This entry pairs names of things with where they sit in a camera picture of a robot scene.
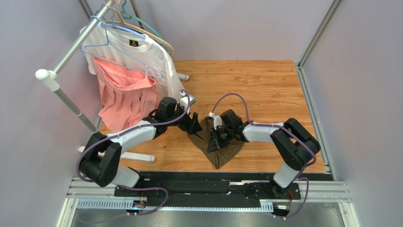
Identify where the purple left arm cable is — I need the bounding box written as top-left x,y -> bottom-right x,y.
76,89 -> 192,217

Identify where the blue wire hanger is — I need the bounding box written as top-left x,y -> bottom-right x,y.
79,15 -> 164,79

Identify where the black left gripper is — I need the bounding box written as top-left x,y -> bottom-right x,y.
166,103 -> 202,135

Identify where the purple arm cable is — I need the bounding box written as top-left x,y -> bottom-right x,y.
76,89 -> 192,217
210,93 -> 317,220

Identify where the pink pleated skirt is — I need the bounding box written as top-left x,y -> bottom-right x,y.
93,58 -> 161,132

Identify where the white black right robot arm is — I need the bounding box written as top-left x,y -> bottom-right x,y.
207,110 -> 321,198

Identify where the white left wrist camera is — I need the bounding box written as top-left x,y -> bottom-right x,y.
180,91 -> 196,113

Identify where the white t-shirt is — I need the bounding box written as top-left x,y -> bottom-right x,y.
82,23 -> 184,101

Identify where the aluminium frame rail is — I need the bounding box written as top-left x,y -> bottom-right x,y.
55,0 -> 361,227

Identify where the olive brown cloth napkin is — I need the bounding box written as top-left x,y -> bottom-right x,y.
188,117 -> 244,169

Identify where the wooden clothes hanger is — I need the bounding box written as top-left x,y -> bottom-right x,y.
101,7 -> 175,56

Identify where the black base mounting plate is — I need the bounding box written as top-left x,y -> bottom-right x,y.
108,171 -> 303,208

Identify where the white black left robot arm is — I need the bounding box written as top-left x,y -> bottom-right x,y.
76,94 -> 202,189

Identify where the teal clothes hanger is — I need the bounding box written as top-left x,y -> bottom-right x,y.
110,0 -> 175,56

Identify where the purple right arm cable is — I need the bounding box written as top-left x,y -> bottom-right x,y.
210,93 -> 317,220

